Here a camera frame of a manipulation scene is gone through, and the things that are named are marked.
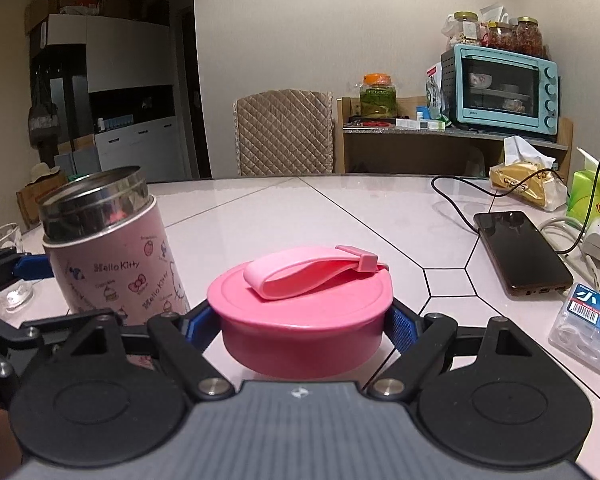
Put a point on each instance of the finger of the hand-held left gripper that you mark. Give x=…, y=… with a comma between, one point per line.
x=10, y=345
x=35, y=267

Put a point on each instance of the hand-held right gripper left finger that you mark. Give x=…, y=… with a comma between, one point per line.
x=197, y=327

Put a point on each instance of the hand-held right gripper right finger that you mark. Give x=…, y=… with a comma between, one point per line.
x=405, y=330

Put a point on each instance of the pink printed steel bottle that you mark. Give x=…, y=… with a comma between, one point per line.
x=115, y=240

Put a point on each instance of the clear glass cup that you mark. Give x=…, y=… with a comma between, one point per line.
x=2, y=260

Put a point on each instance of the cardboard box with red print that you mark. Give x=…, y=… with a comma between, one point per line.
x=30, y=205

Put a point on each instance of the straw hat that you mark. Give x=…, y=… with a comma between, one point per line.
x=45, y=172

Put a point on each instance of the grey hanging bag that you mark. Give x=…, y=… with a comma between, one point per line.
x=42, y=127

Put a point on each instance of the black smartphone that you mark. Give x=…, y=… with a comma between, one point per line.
x=522, y=252

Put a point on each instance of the wooden shelf unit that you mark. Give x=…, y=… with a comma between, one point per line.
x=410, y=152

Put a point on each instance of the clear plastic box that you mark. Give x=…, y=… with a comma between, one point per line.
x=587, y=330

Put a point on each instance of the gold tissue pack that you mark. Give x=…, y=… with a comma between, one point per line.
x=525, y=182

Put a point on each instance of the white flat carton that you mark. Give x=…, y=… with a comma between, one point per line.
x=420, y=124

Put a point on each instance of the red scissors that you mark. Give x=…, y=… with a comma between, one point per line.
x=375, y=123

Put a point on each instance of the chair with quilted beige cover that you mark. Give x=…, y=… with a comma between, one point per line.
x=282, y=132

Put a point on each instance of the small blue box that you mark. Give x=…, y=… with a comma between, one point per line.
x=422, y=114

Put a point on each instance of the green carton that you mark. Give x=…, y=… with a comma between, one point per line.
x=587, y=195

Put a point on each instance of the dark door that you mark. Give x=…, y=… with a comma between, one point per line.
x=195, y=95

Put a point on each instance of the orange-lid pickle jar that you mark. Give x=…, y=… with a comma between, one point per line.
x=378, y=97

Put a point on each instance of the green and white packet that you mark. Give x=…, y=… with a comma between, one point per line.
x=436, y=92

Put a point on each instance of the brown cardboard box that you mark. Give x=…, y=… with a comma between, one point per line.
x=42, y=10

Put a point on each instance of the teal toaster oven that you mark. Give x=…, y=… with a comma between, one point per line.
x=500, y=85

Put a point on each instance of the small jar of red contents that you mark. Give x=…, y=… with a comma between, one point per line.
x=500, y=39

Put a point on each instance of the gold-lid jar of nuts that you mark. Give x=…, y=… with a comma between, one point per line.
x=466, y=30

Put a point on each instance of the tall jar of red contents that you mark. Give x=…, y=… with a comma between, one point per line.
x=529, y=37

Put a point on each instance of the white plastic bag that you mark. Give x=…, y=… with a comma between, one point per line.
x=492, y=12

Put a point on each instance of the white and black wall cabinet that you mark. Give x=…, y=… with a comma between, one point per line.
x=125, y=50

